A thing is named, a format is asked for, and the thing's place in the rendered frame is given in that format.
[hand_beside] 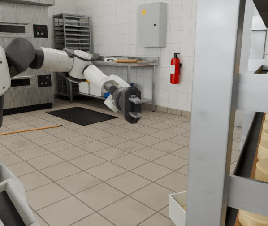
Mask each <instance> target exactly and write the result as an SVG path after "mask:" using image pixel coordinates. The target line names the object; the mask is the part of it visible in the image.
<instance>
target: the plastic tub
mask: <svg viewBox="0 0 268 226"><path fill-rule="evenodd" d="M186 194H187V191H183V192H179V193H174V194H170V195H169V217H170V218H171V220H172V221H173V222H174V224H175V225H176V226H185V219H186Z"/></svg>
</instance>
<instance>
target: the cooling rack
mask: <svg viewBox="0 0 268 226"><path fill-rule="evenodd" d="M65 15H68V16H78V17H89V16H87V15H78V14H69V13H60V14H56V15H53V16H52V18H53V17H58V22H59V17H62V18H63V30H64V45H65V48H66V34H65V18H72V19H78V18H73V17H65ZM79 19H80V18H79ZM54 21H55V19H54V18H53V22H54ZM53 26H55V23H53ZM58 29H59V23H58ZM54 30H55V27H53V32H54V35H55V34H56V32H55V31H54ZM59 36H60V31H59ZM54 39H56V36H54ZM55 43H56V40H54V45H55V48H56V44H55ZM59 43H60V37H59ZM60 49H61V45H60ZM57 72H58V71H57ZM56 77H57V91H58V94H59V95H61V97H63V96H68V97H69V81H68V79H67V78H66V82H67V92H59V90H58V88H59V86H58V84H59V82H58V80H59V78H58V74H56ZM61 77H62V75H61ZM62 85H63V80H62ZM62 91H63V87H62ZM78 95H79V94H74V93H72V97H73V96H78Z"/></svg>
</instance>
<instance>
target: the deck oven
mask: <svg viewBox="0 0 268 226"><path fill-rule="evenodd" d="M53 5H55V0H0V46H1V47H3V46H5V45H6V44H8V43H9V42H10V41H11V40H12V39H13V38H15V37H23V38H25V39H27V40H29V41H30V42H31V43H32V45H34V46H40V47H44V48H51V46H50V34H49V21H48V7H49V6H53ZM52 102H54V90H53V77H52V71H49V70H37V69H32V68H30V67H28V68H27V69H26V71H24V72H22V73H20V74H18V75H16V76H15V77H12V78H11V85H10V87H9V88H8V90H7V91H6V92H5V93H4V106H3V116H6V115H12V114H17V113H25V112H31V111H37V110H42V109H50V108H52Z"/></svg>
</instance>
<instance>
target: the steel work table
mask: <svg viewBox="0 0 268 226"><path fill-rule="evenodd" d="M114 57H124V58H128V59H137V60H138V61H143V62H148V63H113V62H104V61H103V60H102V59H101V57H100V56H99V57H98V59H97V60H95V61H90V62H91V63H93V65H112V66H127V84H129V85H130V67H131V66H146V65H152V66H153V68H152V99H149V98H143V97H141V101H142V102H146V101H151V100H152V111H153V112H154V111H155V87H156V65H158V57H151V56H114ZM72 93H74V94H79V95H83V96H89V97H93V98H94V99H96V98H98V99H103V100H106V99H107V98H106V97H104V96H95V95H91V94H86V93H81V92H79V91H74V92H72V84H71V81H69V96H70V102H71V103H72V102H73V100H72Z"/></svg>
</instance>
